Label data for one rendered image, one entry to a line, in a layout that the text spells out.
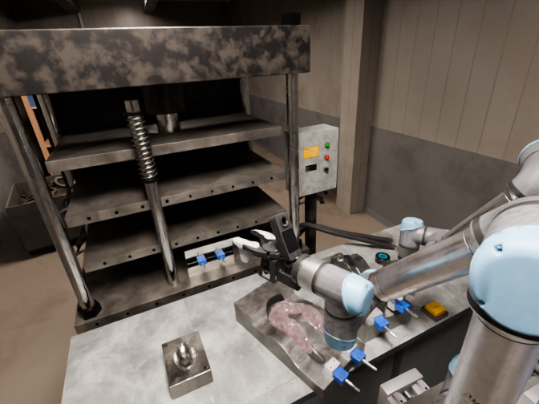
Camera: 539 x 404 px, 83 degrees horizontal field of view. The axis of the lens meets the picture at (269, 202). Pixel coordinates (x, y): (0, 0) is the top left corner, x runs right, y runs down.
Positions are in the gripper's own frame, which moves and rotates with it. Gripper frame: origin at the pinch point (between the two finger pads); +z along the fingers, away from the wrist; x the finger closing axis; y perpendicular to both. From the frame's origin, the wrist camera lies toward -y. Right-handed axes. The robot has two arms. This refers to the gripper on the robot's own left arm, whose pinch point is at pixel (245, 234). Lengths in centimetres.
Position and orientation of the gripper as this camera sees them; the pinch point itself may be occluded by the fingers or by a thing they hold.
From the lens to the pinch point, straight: 82.4
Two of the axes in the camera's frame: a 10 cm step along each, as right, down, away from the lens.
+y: -0.4, 9.4, 3.4
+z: -7.4, -2.5, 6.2
